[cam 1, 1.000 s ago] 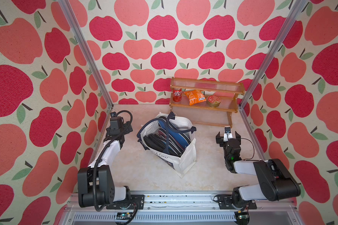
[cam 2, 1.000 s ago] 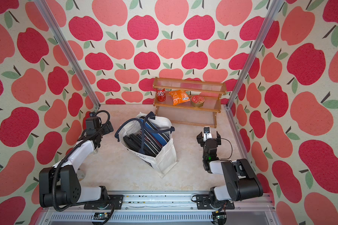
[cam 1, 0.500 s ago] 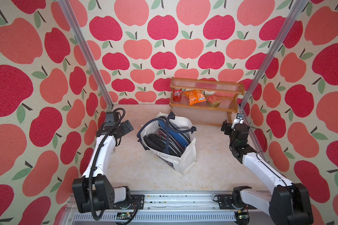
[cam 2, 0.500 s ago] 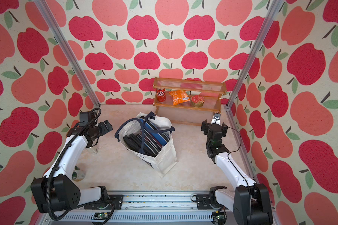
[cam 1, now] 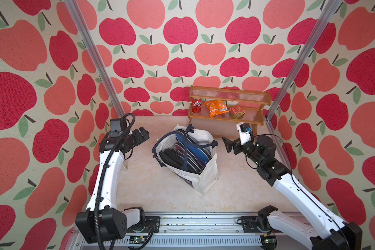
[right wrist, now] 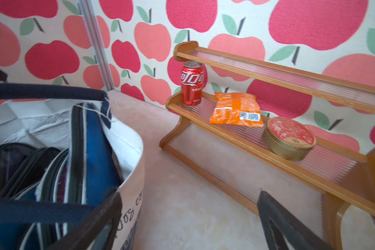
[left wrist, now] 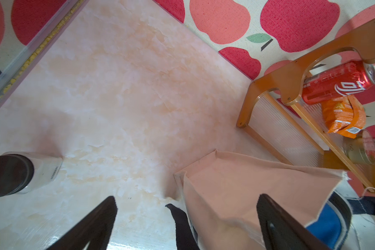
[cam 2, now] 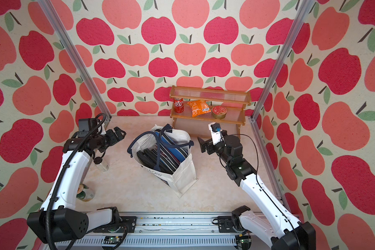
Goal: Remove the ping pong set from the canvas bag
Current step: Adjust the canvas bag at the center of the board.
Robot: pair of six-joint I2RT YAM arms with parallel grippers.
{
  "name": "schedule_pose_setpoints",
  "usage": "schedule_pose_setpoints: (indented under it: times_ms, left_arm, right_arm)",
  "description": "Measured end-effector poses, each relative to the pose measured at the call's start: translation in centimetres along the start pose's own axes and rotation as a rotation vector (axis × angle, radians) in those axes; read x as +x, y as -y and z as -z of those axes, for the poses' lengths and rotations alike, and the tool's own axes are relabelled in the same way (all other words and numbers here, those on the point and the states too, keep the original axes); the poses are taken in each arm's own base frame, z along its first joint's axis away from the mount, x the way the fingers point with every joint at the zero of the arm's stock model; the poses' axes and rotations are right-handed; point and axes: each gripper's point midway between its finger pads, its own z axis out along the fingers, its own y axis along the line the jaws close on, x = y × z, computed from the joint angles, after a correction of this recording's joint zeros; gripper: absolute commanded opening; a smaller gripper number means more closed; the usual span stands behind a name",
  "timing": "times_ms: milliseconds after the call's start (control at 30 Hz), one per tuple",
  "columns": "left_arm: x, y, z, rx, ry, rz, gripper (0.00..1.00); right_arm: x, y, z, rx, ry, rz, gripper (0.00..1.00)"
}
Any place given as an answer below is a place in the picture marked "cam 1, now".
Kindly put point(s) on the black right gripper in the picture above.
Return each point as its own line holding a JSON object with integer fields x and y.
{"x": 229, "y": 145}

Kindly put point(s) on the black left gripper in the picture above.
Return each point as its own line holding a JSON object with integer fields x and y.
{"x": 139, "y": 137}

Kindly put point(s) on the black paddle case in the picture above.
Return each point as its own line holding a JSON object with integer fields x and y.
{"x": 178, "y": 159}

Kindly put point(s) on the blue paddle case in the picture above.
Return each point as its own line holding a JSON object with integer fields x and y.
{"x": 197, "y": 157}

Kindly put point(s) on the white canvas tote bag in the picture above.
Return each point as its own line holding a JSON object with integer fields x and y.
{"x": 196, "y": 138}

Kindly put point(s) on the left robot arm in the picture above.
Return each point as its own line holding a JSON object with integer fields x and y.
{"x": 102, "y": 221}

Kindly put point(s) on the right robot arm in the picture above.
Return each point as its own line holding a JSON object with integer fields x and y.
{"x": 326, "y": 230}

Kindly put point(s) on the orange snack bag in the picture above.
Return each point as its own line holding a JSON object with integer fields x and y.
{"x": 216, "y": 107}

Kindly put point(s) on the wooden two-tier shelf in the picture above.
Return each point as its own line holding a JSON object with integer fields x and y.
{"x": 223, "y": 125}

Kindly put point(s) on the round red tin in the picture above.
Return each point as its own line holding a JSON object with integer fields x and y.
{"x": 237, "y": 112}

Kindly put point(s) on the red cola can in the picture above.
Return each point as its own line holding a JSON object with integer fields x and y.
{"x": 196, "y": 105}

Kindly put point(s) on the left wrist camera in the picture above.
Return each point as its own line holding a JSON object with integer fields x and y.
{"x": 118, "y": 126}

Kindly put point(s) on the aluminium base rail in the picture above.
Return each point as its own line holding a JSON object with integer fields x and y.
{"x": 218, "y": 231}

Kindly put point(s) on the aluminium frame post left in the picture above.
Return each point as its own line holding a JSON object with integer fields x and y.
{"x": 82, "y": 27}

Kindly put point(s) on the aluminium frame post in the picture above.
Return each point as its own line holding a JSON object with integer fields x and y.
{"x": 82, "y": 27}
{"x": 329, "y": 10}

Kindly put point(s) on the aluminium frame post right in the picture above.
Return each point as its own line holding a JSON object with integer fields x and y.
{"x": 329, "y": 10}

